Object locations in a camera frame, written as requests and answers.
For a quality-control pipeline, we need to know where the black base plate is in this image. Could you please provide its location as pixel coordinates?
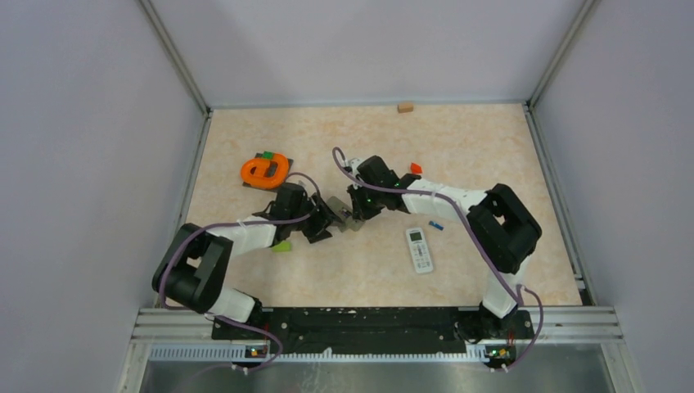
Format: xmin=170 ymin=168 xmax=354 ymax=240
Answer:
xmin=211 ymin=307 xmax=534 ymax=355

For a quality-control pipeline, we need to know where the green block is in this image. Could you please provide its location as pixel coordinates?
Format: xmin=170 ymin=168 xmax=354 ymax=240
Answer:
xmin=271 ymin=241 xmax=293 ymax=253

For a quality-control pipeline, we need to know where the red block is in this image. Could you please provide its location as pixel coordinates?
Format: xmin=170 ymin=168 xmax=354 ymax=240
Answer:
xmin=410 ymin=162 xmax=423 ymax=174

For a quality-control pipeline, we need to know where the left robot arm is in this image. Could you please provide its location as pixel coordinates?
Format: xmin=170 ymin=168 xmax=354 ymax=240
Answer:
xmin=151 ymin=183 xmax=342 ymax=339

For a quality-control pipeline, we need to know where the white remote control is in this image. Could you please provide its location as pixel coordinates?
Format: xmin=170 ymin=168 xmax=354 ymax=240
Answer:
xmin=405 ymin=228 xmax=434 ymax=274
xmin=326 ymin=196 xmax=365 ymax=233

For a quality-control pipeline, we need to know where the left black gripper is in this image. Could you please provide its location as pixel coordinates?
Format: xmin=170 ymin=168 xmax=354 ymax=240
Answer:
xmin=289 ymin=192 xmax=345 ymax=243

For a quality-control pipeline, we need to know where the blue block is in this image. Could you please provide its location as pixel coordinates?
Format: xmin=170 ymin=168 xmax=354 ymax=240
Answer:
xmin=429 ymin=221 xmax=444 ymax=231

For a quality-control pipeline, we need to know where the dark square mat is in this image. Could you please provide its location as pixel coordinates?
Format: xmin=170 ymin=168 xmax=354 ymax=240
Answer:
xmin=241 ymin=158 xmax=295 ymax=192

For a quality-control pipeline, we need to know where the orange tape roll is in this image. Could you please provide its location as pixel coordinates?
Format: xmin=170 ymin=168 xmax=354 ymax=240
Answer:
xmin=240 ymin=152 xmax=291 ymax=190

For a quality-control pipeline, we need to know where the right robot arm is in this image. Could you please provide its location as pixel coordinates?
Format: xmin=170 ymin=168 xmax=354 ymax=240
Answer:
xmin=333 ymin=149 xmax=542 ymax=337

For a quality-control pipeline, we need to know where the tan wooden block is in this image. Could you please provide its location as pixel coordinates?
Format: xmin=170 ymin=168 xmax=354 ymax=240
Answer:
xmin=396 ymin=102 xmax=414 ymax=114

